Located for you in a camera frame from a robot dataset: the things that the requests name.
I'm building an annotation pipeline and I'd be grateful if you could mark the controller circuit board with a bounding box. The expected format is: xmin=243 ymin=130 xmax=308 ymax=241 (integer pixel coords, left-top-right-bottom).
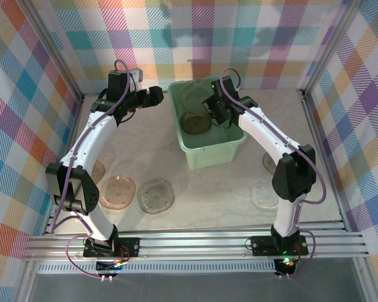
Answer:
xmin=96 ymin=258 xmax=125 ymax=274
xmin=275 ymin=257 xmax=299 ymax=274

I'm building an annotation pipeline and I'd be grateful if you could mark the white slotted cable duct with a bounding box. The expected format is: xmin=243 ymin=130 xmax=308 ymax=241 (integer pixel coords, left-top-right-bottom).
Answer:
xmin=34 ymin=261 xmax=278 ymax=274

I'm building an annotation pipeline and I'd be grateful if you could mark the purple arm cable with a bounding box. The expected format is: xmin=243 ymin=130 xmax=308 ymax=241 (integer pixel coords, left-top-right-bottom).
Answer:
xmin=220 ymin=67 xmax=328 ymax=207
xmin=49 ymin=59 xmax=136 ymax=233

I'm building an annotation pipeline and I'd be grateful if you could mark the aluminium frame post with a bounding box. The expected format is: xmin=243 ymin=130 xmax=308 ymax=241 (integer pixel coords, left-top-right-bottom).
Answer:
xmin=301 ymin=0 xmax=365 ymax=97
xmin=25 ymin=0 xmax=86 ymax=100

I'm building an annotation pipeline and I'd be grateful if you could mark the green plastic bin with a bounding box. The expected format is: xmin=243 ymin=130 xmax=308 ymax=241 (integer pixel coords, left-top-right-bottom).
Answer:
xmin=168 ymin=76 xmax=249 ymax=171

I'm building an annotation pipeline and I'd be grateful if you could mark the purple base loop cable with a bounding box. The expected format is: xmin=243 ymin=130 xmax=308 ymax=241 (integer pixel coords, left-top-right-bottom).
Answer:
xmin=64 ymin=232 xmax=103 ymax=279
xmin=289 ymin=229 xmax=318 ymax=279

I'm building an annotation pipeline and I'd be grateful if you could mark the smoky grey plastic plate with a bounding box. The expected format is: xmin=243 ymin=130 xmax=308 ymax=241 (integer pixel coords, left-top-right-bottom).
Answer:
xmin=179 ymin=80 xmax=215 ymax=114
xmin=261 ymin=153 xmax=275 ymax=173
xmin=136 ymin=177 xmax=176 ymax=215

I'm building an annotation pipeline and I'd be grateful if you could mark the aluminium floor rail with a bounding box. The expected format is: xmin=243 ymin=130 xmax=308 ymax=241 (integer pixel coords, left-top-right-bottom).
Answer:
xmin=301 ymin=92 xmax=347 ymax=229
xmin=43 ymin=94 xmax=86 ymax=235

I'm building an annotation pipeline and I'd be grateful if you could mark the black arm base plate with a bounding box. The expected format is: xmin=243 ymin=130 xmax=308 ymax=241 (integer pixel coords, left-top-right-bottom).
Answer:
xmin=251 ymin=235 xmax=309 ymax=256
xmin=83 ymin=236 xmax=141 ymax=257

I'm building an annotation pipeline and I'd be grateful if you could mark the clear plastic plate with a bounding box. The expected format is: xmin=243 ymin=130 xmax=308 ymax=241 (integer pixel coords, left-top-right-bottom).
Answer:
xmin=249 ymin=179 xmax=280 ymax=211

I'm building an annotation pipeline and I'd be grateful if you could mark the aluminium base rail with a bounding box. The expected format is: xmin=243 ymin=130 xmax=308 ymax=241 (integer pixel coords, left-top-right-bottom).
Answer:
xmin=21 ymin=228 xmax=371 ymax=261

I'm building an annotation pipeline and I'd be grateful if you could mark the aluminium frame leg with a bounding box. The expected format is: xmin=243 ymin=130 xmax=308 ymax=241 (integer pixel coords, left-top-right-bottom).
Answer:
xmin=355 ymin=257 xmax=377 ymax=302
xmin=15 ymin=259 xmax=38 ymax=302

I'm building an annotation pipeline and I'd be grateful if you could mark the amber plastic plate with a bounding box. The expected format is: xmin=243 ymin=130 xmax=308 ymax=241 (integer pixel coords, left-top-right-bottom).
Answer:
xmin=179 ymin=111 xmax=212 ymax=136

